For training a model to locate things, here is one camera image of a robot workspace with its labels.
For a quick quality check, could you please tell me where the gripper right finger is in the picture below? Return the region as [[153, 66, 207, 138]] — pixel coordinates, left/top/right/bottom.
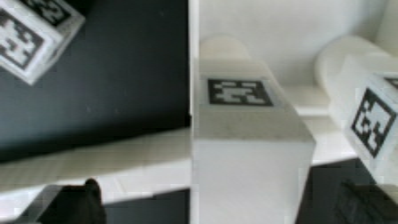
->
[[336, 182, 398, 224]]

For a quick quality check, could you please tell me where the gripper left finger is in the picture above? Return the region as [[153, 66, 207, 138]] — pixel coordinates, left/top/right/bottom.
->
[[15, 178, 107, 224]]

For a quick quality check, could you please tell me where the white chair leg with tag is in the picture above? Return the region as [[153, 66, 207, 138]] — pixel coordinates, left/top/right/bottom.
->
[[315, 36, 398, 185]]

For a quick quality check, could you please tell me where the white chair seat part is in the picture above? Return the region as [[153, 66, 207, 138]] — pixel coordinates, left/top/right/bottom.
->
[[191, 0, 393, 165]]

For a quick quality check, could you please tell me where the white L-shaped border fence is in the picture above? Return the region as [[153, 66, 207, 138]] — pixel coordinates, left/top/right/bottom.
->
[[0, 129, 192, 220]]

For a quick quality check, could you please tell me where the white cube nut with tag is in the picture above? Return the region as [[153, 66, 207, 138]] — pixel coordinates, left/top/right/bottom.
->
[[0, 0, 86, 84]]

